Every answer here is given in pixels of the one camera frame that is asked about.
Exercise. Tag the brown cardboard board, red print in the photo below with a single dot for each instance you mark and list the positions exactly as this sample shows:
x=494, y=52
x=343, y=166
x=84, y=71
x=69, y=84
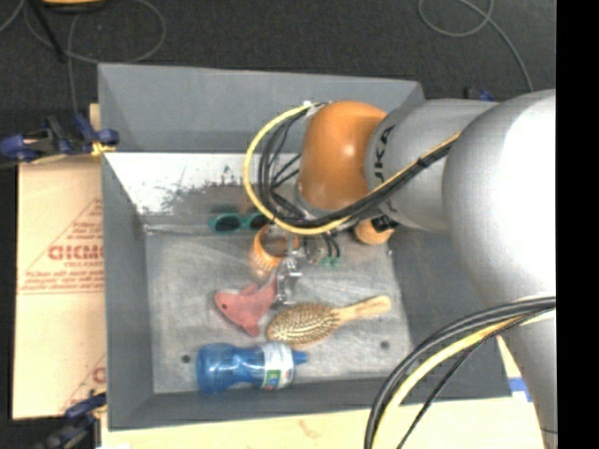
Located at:
x=56, y=335

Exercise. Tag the wooden hairbrush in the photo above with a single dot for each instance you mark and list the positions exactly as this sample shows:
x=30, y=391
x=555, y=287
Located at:
x=304, y=323

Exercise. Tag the green sunglasses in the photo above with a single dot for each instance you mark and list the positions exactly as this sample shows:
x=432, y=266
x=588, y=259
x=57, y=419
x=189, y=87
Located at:
x=227, y=222

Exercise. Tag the orange translucent cup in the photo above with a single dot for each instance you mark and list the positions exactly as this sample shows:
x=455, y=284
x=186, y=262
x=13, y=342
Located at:
x=262, y=260

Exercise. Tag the pink toy fish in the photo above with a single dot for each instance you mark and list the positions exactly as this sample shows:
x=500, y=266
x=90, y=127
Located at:
x=243, y=308

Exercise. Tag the grey metal bin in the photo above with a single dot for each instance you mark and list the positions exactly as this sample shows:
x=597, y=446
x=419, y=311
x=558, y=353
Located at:
x=187, y=110

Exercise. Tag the blue plastic bottle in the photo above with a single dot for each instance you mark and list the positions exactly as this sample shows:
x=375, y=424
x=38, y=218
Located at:
x=229, y=367

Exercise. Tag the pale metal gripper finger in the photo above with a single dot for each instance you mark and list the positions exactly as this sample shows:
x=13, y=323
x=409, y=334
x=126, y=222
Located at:
x=283, y=292
x=289, y=267

